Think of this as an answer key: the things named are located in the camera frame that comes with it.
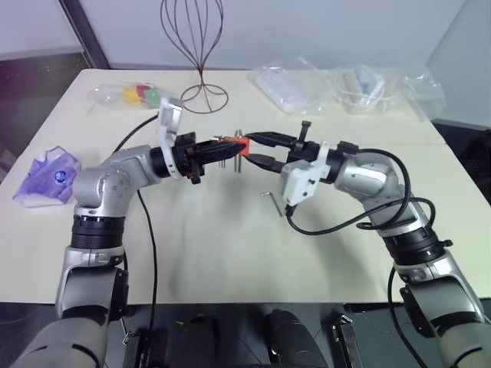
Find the long silver hex key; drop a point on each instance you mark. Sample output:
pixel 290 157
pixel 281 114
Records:
pixel 239 165
pixel 234 165

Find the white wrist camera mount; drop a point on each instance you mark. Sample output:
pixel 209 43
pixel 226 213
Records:
pixel 170 115
pixel 303 180

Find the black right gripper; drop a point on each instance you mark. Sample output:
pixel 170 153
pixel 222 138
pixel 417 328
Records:
pixel 303 151

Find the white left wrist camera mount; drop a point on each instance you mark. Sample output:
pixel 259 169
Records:
pixel 170 115

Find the clear bag with coloured rolls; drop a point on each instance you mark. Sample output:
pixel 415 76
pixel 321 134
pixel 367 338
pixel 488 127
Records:
pixel 107 96

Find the orange hex key holder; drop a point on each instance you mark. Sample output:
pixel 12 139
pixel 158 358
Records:
pixel 242 145

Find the loose silver hex key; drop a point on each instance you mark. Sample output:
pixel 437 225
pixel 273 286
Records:
pixel 277 205

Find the green roll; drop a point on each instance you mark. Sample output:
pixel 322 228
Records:
pixel 152 97

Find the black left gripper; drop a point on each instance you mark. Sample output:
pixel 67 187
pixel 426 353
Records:
pixel 187 157

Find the red roll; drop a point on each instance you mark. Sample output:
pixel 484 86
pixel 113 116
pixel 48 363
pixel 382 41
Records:
pixel 142 90

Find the purple plastic bag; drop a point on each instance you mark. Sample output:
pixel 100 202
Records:
pixel 46 180

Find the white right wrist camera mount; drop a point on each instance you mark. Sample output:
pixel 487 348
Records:
pixel 303 180

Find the empty crumpled clear bag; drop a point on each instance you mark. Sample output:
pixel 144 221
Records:
pixel 424 92

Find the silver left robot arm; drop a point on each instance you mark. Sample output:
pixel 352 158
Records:
pixel 115 180

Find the clear bag with white sheets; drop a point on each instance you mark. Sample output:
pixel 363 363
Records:
pixel 284 88

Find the dark metal frame post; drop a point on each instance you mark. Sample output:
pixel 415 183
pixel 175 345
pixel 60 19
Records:
pixel 86 34

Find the yellow roll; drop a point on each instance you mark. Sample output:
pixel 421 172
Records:
pixel 131 96

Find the dark rounded shape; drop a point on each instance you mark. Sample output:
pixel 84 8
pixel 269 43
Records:
pixel 291 337

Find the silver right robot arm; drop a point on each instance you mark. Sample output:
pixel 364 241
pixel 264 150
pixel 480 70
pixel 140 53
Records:
pixel 368 180

